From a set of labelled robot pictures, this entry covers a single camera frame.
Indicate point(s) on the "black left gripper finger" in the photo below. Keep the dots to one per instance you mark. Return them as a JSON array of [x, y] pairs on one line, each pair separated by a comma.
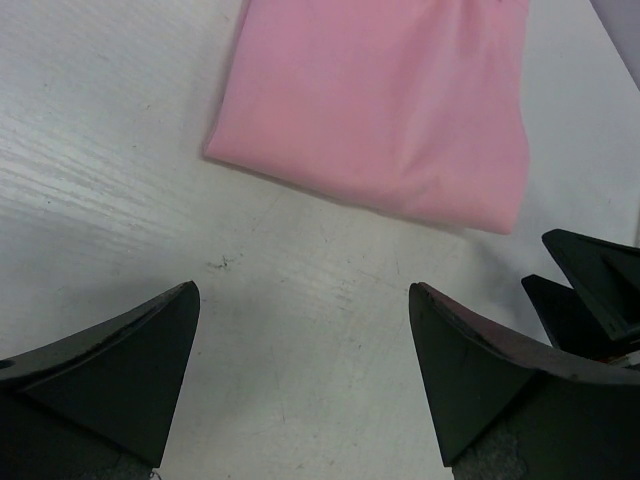
[[99, 404], [506, 406], [604, 275], [568, 323]]

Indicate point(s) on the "pink t-shirt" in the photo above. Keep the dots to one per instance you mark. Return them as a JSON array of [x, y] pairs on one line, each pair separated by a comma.
[[407, 107]]

